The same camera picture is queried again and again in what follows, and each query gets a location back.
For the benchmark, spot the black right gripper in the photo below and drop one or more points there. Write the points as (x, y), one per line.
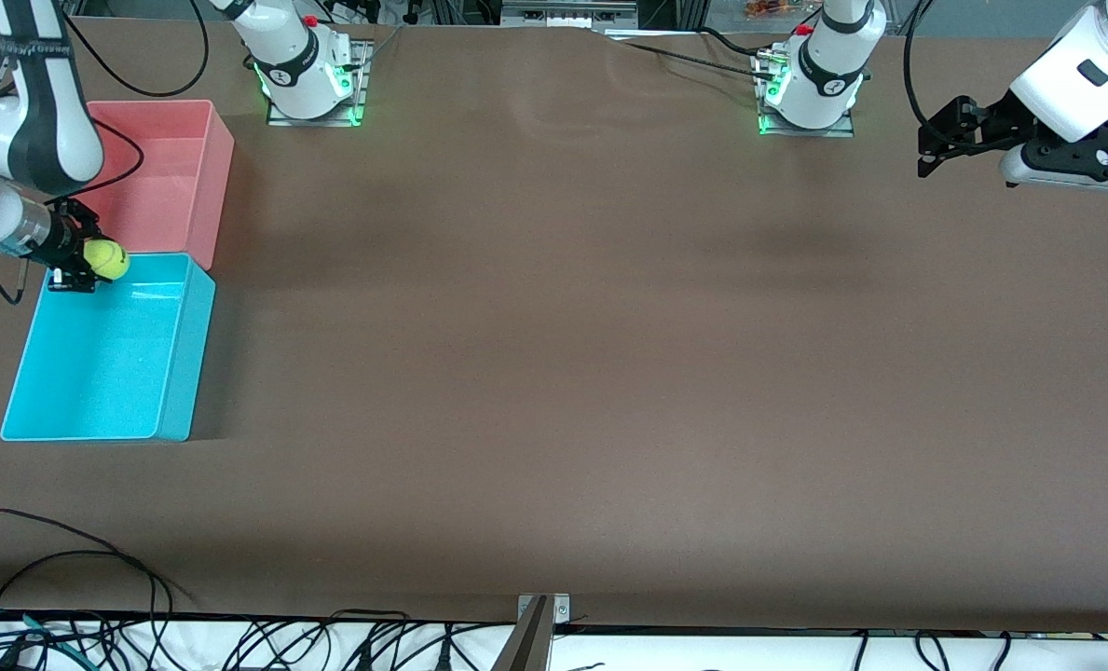
(61, 240)

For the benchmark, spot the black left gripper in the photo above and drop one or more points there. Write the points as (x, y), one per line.
(993, 124)

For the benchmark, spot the yellow-green tennis ball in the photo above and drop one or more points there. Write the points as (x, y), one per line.
(106, 260)

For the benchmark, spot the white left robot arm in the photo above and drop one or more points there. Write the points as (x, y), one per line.
(1075, 84)

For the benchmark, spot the blue plastic bin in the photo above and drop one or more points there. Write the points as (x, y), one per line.
(97, 363)

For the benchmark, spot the pink plastic bin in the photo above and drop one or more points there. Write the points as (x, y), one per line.
(171, 186)

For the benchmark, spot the orange plastic item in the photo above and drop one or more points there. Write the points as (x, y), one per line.
(768, 9)

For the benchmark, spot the grey power strip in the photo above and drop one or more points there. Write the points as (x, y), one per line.
(567, 11)

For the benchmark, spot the brown table cover sheet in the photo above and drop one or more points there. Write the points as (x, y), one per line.
(554, 373)

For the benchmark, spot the grey metal bar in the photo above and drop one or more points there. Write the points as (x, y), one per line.
(527, 643)

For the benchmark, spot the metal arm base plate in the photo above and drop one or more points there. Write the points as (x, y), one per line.
(363, 84)
(810, 131)

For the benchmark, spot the silver metal bracket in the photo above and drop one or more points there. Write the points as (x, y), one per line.
(561, 610)

